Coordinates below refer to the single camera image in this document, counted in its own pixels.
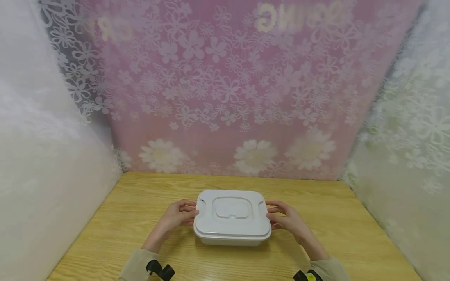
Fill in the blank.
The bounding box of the person's left hand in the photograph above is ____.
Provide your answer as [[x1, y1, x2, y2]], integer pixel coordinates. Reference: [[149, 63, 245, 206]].
[[157, 199, 200, 240]]

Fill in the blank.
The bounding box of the person's right hand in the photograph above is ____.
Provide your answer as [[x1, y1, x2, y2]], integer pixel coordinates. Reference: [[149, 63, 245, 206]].
[[266, 200, 312, 245]]

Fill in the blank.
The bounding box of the white plastic box lid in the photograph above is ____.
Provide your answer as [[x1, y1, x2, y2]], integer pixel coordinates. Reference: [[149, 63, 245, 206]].
[[193, 190, 272, 239]]

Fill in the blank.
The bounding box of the person's left forearm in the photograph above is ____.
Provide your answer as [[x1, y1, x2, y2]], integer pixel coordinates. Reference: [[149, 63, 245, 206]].
[[118, 233, 166, 281]]

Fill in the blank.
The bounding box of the person's right forearm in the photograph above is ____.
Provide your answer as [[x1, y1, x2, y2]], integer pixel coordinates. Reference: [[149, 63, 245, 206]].
[[302, 235, 352, 281]]

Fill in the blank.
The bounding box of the white plastic box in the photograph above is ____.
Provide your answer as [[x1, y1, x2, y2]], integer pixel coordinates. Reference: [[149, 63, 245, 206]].
[[201, 235, 265, 247]]

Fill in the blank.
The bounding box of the black wrist band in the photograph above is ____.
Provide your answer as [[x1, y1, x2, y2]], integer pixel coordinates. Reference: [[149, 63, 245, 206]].
[[146, 260, 176, 281], [293, 269, 323, 281]]

